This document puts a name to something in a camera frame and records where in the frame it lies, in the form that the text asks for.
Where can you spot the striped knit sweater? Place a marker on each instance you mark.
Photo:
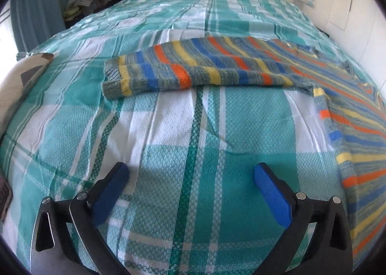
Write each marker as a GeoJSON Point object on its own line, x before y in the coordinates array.
{"type": "Point", "coordinates": [352, 109]}

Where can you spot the patterned cream pillow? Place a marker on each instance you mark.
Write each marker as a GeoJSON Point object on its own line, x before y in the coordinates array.
{"type": "Point", "coordinates": [19, 82]}

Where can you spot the blue curtain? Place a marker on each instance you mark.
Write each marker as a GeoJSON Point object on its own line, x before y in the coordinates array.
{"type": "Point", "coordinates": [35, 21]}

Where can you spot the teal plaid bedspread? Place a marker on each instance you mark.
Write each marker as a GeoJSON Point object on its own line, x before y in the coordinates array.
{"type": "Point", "coordinates": [191, 206]}

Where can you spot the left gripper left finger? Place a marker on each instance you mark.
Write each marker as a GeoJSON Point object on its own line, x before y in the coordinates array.
{"type": "Point", "coordinates": [52, 249]}

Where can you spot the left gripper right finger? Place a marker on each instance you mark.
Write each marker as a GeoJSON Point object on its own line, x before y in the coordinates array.
{"type": "Point", "coordinates": [330, 248]}

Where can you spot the black smartphone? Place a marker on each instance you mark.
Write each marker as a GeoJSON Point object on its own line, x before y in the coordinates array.
{"type": "Point", "coordinates": [6, 196]}

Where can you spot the white wardrobe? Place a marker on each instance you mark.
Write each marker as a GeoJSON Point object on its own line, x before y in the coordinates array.
{"type": "Point", "coordinates": [358, 27]}

